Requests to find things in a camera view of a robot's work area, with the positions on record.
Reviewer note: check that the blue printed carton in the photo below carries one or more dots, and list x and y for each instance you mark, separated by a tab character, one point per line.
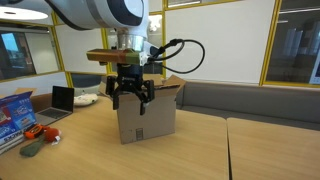
16	111

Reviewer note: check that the white printed carton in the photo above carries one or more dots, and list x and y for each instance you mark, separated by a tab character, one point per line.
10	138

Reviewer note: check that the grey laptop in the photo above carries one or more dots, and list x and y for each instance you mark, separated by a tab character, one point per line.
58	100

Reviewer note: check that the brown cardboard shipping box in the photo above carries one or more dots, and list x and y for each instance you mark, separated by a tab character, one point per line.
150	116

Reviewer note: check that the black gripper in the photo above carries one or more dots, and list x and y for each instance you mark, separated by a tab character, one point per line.
130	81

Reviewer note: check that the orange black tape measure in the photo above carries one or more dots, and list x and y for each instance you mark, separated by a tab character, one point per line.
33	130

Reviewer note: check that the plain brown carton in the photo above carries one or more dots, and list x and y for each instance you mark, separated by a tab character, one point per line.
41	101

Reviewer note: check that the white table behind glass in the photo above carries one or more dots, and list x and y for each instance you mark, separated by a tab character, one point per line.
155	68

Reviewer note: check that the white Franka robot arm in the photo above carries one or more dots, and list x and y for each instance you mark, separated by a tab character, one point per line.
96	13

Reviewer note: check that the red and green plush toy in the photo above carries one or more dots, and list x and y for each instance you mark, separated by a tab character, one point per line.
51	133

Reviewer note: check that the grey bench sofa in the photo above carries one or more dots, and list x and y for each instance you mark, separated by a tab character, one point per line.
250	103

